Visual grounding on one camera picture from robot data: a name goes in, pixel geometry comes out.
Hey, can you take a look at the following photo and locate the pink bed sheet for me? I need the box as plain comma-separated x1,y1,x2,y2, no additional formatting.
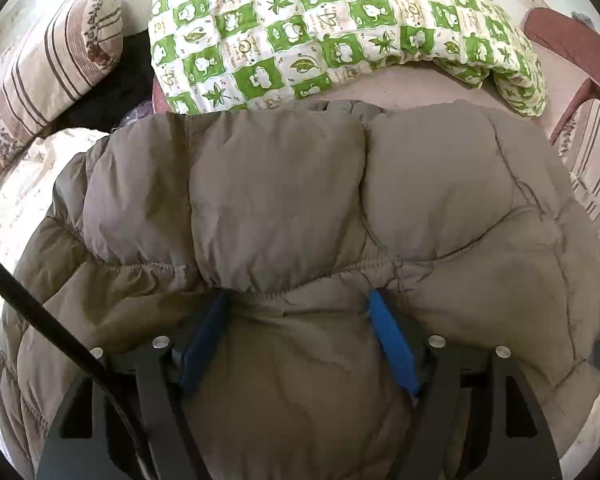
151,62,577,141

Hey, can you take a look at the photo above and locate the white leaf-print duvet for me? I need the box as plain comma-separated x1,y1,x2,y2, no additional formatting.
0,128,104,448

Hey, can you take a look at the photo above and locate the green white checked pillow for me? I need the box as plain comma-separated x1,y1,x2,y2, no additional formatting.
148,0,547,117

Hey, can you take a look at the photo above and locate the black cable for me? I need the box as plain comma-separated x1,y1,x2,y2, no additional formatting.
0,238,157,480

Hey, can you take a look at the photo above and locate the olive quilted hooded jacket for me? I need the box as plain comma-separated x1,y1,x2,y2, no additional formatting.
15,101,600,479

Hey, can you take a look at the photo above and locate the striped floral pillow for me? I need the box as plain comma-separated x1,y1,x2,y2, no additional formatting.
0,0,123,177

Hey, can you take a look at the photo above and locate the striped floral side cushion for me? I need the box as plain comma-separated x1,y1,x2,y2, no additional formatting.
556,99,600,237

